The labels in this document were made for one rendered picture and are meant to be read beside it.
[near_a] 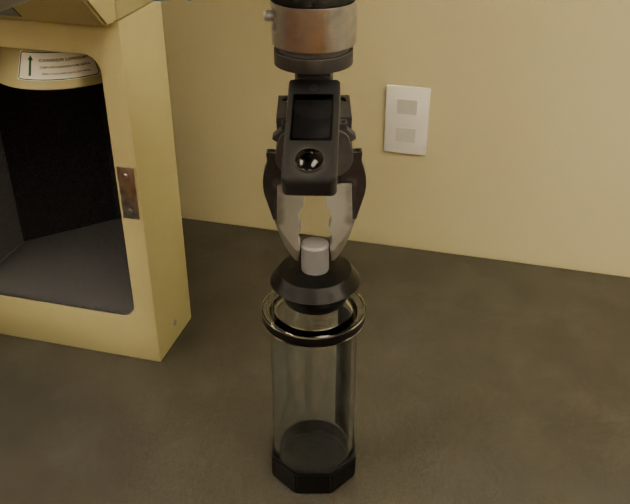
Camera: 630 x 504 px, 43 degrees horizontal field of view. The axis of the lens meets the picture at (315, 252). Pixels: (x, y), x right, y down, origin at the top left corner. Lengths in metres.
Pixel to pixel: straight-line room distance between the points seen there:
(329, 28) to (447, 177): 0.69
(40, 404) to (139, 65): 0.45
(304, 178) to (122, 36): 0.35
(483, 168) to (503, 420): 0.46
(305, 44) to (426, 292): 0.66
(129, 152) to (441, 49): 0.53
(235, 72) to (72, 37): 0.46
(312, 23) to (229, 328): 0.61
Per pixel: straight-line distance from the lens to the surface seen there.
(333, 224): 0.78
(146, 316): 1.10
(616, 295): 1.34
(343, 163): 0.74
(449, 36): 1.27
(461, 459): 1.00
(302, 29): 0.70
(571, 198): 1.36
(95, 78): 1.03
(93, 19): 0.90
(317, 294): 0.78
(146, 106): 1.00
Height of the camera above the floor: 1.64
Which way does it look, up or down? 31 degrees down
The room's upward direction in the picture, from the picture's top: straight up
